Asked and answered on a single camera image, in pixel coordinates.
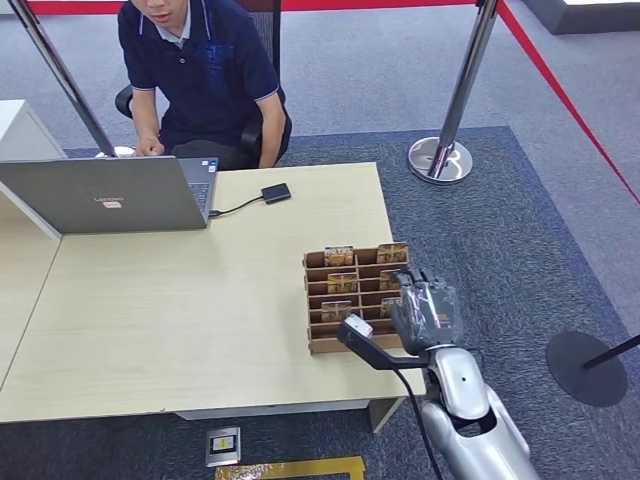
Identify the person's right hand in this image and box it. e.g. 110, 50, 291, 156
134, 137, 166, 158

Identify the person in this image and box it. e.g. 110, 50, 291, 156
117, 0, 294, 172

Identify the brown wooden card holder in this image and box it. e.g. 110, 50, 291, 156
303, 242, 412, 356

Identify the grey laptop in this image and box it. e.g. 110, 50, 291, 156
0, 156, 220, 235

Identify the white cabinet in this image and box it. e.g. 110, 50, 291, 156
0, 99, 69, 162

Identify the white desk divider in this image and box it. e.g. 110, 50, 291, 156
0, 180, 63, 242

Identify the black office chair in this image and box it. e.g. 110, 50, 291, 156
115, 0, 288, 167

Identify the silver floor socket box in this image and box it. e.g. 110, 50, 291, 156
205, 426, 242, 469

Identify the red barrier belt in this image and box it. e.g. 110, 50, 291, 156
27, 0, 478, 16
496, 0, 640, 207

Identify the dark blue floor rug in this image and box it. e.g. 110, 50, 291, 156
0, 125, 640, 480

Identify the dark display platform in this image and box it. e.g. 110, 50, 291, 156
519, 0, 640, 36

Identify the black stanchion with round base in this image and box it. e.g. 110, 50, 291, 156
545, 331, 640, 409

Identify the black reader cable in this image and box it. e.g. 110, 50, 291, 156
208, 195, 264, 220

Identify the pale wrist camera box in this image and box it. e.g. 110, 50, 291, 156
343, 313, 375, 340

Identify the white desk frame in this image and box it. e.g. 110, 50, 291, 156
174, 397, 406, 435

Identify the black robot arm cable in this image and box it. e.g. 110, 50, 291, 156
392, 367, 444, 480

